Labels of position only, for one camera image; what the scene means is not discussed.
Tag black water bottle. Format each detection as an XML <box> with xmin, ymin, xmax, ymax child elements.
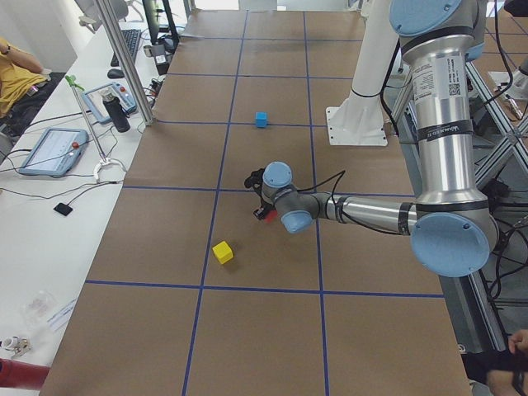
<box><xmin>101</xmin><ymin>89</ymin><xmax>130</xmax><ymax>133</ymax></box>

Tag clear plastic bag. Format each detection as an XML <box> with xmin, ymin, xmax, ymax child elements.
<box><xmin>21</xmin><ymin>290</ymin><xmax>56</xmax><ymax>328</ymax></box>

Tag blue wooden cube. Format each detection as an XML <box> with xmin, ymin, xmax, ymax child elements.
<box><xmin>255</xmin><ymin>111</ymin><xmax>268</xmax><ymax>128</ymax></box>

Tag blue teach pendant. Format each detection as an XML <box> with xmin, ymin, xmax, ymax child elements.
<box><xmin>18</xmin><ymin>128</ymin><xmax>88</xmax><ymax>177</ymax></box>
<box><xmin>81</xmin><ymin>82</ymin><xmax>137</xmax><ymax>124</ymax></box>

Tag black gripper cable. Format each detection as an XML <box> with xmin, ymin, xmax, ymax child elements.
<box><xmin>297</xmin><ymin>169</ymin><xmax>347</xmax><ymax>195</ymax></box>

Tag aluminium frame post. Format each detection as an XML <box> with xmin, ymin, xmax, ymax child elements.
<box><xmin>94</xmin><ymin>0</ymin><xmax>154</xmax><ymax>126</ymax></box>

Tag blue teach pendant far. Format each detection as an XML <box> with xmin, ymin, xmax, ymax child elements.
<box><xmin>81</xmin><ymin>82</ymin><xmax>137</xmax><ymax>124</ymax></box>

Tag black keyboard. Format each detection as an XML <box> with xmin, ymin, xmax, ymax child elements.
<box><xmin>121</xmin><ymin>29</ymin><xmax>141</xmax><ymax>64</ymax></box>

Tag yellow wooden cube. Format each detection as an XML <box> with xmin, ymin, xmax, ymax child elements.
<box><xmin>212</xmin><ymin>241</ymin><xmax>234</xmax><ymax>265</ymax></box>

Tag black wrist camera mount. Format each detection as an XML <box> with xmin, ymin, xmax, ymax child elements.
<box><xmin>244</xmin><ymin>168</ymin><xmax>265</xmax><ymax>191</ymax></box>

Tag blue teach pendant near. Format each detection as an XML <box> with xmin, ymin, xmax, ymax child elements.
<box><xmin>18</xmin><ymin>128</ymin><xmax>88</xmax><ymax>177</ymax></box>

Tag small metal parts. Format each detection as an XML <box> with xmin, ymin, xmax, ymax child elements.
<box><xmin>1</xmin><ymin>336</ymin><xmax>31</xmax><ymax>358</ymax></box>

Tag person hand at edge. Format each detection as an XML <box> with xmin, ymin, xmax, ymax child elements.
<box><xmin>508</xmin><ymin>329</ymin><xmax>528</xmax><ymax>358</ymax></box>

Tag black computer mouse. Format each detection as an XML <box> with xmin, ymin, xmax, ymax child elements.
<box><xmin>106</xmin><ymin>68</ymin><xmax>125</xmax><ymax>79</ymax></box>

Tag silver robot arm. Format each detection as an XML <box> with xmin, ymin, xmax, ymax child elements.
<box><xmin>245</xmin><ymin>1</ymin><xmax>498</xmax><ymax>277</ymax></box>

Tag red cylinder object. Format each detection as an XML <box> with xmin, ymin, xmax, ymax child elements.
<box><xmin>0</xmin><ymin>359</ymin><xmax>50</xmax><ymax>391</ymax></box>

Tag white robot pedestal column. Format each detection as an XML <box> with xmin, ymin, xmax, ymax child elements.
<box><xmin>326</xmin><ymin>0</ymin><xmax>398</xmax><ymax>147</ymax></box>

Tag small black square pad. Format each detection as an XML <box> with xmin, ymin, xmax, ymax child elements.
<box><xmin>54</xmin><ymin>202</ymin><xmax>73</xmax><ymax>216</ymax></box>

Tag person in yellow shirt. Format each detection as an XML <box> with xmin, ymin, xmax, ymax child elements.
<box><xmin>1</xmin><ymin>37</ymin><xmax>57</xmax><ymax>139</ymax></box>

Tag green grabber stick tool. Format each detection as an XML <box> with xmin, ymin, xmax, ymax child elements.
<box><xmin>65</xmin><ymin>75</ymin><xmax>127</xmax><ymax>182</ymax></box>

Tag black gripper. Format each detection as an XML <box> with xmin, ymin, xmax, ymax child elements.
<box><xmin>252</xmin><ymin>188</ymin><xmax>275</xmax><ymax>220</ymax></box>

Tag red wooden cube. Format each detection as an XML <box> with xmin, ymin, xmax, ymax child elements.
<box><xmin>264</xmin><ymin>210</ymin><xmax>277</xmax><ymax>224</ymax></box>

